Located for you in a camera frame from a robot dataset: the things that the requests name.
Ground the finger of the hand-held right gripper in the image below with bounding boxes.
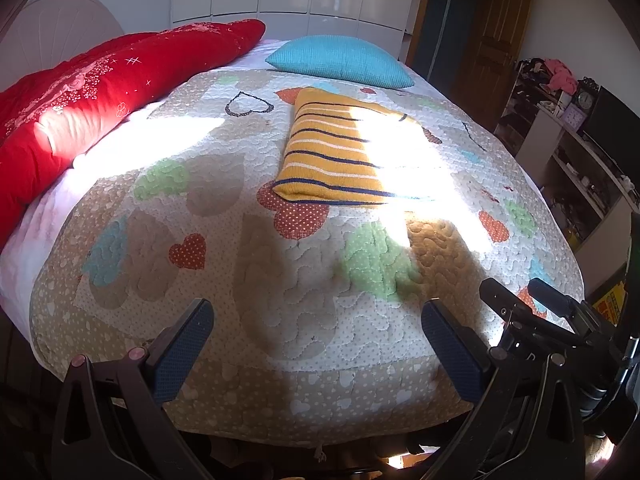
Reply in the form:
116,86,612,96
478,277,588,356
527,277,608,331

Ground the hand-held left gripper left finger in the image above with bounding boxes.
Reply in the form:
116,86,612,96
50,298,216,480

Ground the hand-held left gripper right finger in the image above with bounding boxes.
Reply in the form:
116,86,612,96
421,299,583,480

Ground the yellow striped knit sweater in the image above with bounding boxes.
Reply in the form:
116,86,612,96
271,86,436,209

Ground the yellow printed box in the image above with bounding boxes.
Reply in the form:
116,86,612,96
592,282,629,332

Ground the white shelf unit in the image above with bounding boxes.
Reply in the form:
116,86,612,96
494,57,640,301

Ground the quilted patchwork heart blanket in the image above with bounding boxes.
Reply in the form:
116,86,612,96
29,65,586,448

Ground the purple table clock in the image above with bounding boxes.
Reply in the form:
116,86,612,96
560,105,587,130

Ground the black flat screen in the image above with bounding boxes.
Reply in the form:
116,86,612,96
582,85,640,182

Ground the black alarm clock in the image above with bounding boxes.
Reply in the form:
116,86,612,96
575,77,599,112

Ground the pink cloth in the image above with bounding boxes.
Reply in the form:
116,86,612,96
544,58,579,92

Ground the red floral quilt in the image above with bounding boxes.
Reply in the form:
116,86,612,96
0,18,267,251

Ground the wooden door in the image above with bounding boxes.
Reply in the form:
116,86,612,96
462,0,532,113

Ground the teal pillow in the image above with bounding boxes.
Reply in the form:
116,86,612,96
265,35,416,90

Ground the pale arched headboard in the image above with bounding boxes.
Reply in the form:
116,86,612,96
0,0,126,93

